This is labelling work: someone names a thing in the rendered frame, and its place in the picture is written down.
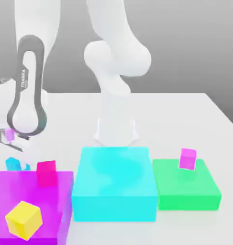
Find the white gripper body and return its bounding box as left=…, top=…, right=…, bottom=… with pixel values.
left=0, top=135, right=35, bottom=165

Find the small blue cube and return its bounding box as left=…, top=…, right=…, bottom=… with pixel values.
left=5, top=157, right=31, bottom=171

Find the small crimson cube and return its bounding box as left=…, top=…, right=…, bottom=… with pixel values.
left=36, top=160, right=58, bottom=188

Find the small yellow cube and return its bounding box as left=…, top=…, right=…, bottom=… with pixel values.
left=5, top=200, right=44, bottom=242

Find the small violet cube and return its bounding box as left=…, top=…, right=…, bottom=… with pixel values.
left=178, top=148, right=198, bottom=171

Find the large magenta box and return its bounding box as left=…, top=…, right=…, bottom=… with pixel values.
left=0, top=170, right=75, bottom=245

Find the large cyan box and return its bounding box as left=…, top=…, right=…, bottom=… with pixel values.
left=71, top=146, right=159, bottom=223

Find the large green box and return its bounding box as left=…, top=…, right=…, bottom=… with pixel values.
left=152, top=158, right=222, bottom=212

